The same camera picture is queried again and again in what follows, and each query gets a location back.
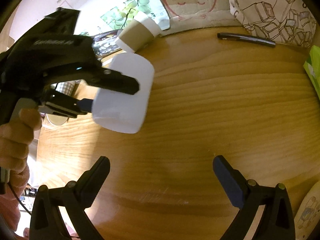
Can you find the printed white fabric basket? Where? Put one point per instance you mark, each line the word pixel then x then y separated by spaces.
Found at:
pixel 287 22

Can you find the cream ceramic mug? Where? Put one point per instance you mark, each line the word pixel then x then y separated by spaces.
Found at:
pixel 307 216

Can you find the cardboard with red drawing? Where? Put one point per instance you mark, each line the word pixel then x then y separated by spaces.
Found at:
pixel 197 14

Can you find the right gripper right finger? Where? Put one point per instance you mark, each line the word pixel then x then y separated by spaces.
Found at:
pixel 232 181

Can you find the dark snack packet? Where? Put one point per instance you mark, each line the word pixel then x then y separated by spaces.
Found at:
pixel 104 44

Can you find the person's left hand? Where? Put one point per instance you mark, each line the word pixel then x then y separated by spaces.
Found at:
pixel 16 136

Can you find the black pen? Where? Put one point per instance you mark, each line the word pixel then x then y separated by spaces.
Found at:
pixel 246 38

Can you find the checkered paper cup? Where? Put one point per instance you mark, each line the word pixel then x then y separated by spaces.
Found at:
pixel 66 87

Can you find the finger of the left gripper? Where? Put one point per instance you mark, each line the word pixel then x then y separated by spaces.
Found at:
pixel 57 103
pixel 112 80

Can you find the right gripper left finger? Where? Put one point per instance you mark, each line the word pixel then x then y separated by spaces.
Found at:
pixel 89 184

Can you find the green tissue pack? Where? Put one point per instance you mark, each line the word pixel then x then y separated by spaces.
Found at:
pixel 312 68

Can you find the plain white plastic cup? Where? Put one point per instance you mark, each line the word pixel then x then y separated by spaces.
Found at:
pixel 124 109

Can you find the green leaf poster sheet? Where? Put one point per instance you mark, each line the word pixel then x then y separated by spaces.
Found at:
pixel 121 15

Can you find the brown sleeved paper cup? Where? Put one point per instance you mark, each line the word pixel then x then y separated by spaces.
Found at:
pixel 137 34

